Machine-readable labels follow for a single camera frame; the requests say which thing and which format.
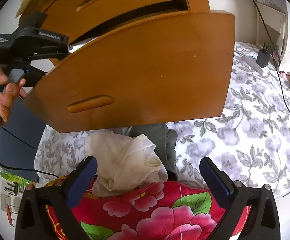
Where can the person's left hand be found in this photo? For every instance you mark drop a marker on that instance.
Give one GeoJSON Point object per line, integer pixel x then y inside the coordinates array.
{"type": "Point", "coordinates": [7, 98]}

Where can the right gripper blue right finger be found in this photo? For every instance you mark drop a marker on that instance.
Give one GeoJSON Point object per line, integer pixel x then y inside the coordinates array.
{"type": "Point", "coordinates": [217, 181]}

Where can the black power adapter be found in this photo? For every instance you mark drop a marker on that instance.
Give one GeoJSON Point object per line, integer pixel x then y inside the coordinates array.
{"type": "Point", "coordinates": [263, 57]}

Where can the dark blue cabinet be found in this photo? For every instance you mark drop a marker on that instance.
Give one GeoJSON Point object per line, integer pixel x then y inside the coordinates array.
{"type": "Point", "coordinates": [19, 140]}

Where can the cream white lace garment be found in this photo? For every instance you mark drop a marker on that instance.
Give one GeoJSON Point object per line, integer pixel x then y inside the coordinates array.
{"type": "Point", "coordinates": [123, 163]}

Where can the white power strip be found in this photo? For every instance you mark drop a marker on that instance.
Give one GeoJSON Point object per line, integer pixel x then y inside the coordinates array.
{"type": "Point", "coordinates": [252, 62]}

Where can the red floral cushion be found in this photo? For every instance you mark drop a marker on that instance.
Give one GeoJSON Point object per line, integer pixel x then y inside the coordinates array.
{"type": "Point", "coordinates": [163, 210]}

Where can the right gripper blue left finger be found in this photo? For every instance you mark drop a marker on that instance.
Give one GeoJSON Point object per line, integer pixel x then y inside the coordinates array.
{"type": "Point", "coordinates": [79, 180]}

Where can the cardboard sheet on nightstand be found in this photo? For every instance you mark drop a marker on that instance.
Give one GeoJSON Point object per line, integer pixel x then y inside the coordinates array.
{"type": "Point", "coordinates": [23, 5]}

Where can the wooden drawer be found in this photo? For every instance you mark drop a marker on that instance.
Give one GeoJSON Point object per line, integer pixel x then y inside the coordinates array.
{"type": "Point", "coordinates": [136, 100]}
{"type": "Point", "coordinates": [74, 18]}

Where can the wooden nightstand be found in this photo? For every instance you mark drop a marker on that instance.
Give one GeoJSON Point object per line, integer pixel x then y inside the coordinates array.
{"type": "Point", "coordinates": [157, 38]}

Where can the grey socks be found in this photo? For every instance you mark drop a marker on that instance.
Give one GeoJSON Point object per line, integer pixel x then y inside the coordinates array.
{"type": "Point", "coordinates": [165, 141]}

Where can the floral grey white quilt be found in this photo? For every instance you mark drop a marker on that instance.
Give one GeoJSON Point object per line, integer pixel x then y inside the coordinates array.
{"type": "Point", "coordinates": [250, 141]}

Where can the white cutout magazine rack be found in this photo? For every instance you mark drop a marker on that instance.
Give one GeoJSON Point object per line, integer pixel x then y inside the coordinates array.
{"type": "Point", "coordinates": [273, 25]}

